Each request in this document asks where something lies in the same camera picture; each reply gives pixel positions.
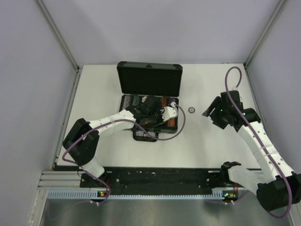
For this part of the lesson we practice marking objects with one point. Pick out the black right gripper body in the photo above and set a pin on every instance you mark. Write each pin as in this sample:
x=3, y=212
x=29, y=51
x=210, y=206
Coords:
x=218, y=115

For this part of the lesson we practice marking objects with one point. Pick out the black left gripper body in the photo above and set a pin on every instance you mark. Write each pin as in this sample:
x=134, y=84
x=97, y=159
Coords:
x=155, y=117

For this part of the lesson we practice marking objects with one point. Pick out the single poker chip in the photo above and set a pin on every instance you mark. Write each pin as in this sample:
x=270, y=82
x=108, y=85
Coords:
x=191, y=110

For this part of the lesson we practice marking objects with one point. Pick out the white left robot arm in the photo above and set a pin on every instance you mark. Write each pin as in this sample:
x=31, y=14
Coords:
x=82, y=140

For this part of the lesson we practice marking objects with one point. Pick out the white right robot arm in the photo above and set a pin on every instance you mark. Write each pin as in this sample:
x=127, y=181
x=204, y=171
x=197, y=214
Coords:
x=278, y=185

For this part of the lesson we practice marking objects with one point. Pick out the black poker set case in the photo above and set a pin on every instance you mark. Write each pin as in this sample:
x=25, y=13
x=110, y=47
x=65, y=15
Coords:
x=145, y=79

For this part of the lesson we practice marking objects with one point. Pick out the orange grey chip row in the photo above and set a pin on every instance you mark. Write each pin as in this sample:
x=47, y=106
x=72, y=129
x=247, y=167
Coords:
x=163, y=102

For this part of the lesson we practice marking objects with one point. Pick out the green chip row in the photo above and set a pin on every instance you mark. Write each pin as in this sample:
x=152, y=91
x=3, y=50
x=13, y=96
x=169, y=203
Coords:
x=136, y=100

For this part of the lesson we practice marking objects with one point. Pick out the purple orange chip row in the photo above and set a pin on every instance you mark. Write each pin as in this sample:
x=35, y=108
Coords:
x=171, y=122

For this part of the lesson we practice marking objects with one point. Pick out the blue white chip row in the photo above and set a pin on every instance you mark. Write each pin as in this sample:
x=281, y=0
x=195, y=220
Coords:
x=126, y=102

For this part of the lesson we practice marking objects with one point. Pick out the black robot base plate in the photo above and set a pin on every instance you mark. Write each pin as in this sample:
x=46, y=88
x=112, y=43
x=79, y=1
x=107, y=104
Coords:
x=161, y=181

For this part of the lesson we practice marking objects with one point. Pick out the blue-grey cable duct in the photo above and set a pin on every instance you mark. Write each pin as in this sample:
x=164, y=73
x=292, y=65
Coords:
x=98, y=195

